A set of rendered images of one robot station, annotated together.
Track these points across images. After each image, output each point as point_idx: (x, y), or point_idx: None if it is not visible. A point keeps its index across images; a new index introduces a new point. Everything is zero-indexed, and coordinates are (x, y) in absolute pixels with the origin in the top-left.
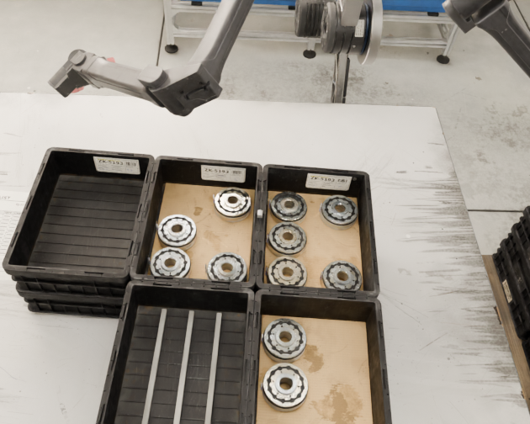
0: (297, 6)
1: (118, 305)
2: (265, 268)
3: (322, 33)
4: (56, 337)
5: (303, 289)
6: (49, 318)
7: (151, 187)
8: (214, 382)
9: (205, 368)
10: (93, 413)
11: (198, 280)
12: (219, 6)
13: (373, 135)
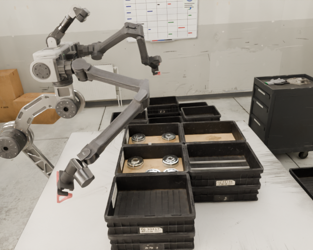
0: (1, 148)
1: None
2: None
3: (64, 113)
4: (204, 234)
5: (181, 134)
6: (195, 240)
7: (135, 173)
8: (216, 160)
9: (211, 164)
10: (234, 212)
11: (184, 155)
12: (109, 77)
13: (84, 146)
